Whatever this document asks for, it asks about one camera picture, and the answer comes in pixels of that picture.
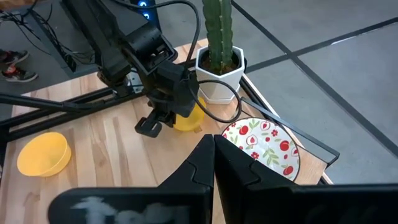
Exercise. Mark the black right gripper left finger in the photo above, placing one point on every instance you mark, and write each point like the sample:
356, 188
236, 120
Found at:
174, 202

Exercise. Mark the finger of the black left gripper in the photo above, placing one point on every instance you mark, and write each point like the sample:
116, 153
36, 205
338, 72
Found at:
158, 124

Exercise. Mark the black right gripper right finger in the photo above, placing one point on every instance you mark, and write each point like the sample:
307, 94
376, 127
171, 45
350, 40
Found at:
280, 202

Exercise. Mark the yellow plastic bowl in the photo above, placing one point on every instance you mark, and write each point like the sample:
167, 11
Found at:
189, 119
43, 154

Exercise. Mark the white patterned plate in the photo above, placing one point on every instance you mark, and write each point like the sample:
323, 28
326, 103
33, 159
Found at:
267, 146

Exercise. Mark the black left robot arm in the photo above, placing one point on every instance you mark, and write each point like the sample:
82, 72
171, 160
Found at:
93, 31

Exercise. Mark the white hexagonal plant pot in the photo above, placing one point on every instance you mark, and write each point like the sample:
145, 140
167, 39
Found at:
220, 85

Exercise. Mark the tall green cactus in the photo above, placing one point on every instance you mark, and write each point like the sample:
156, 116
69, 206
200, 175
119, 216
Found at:
219, 34

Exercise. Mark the black control box blue lights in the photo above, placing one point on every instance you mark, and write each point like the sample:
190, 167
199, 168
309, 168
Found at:
154, 18

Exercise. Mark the person's shoe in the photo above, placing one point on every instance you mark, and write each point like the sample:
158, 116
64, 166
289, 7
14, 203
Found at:
18, 74
17, 57

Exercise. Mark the black table frame rails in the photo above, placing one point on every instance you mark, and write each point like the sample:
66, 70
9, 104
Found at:
37, 123

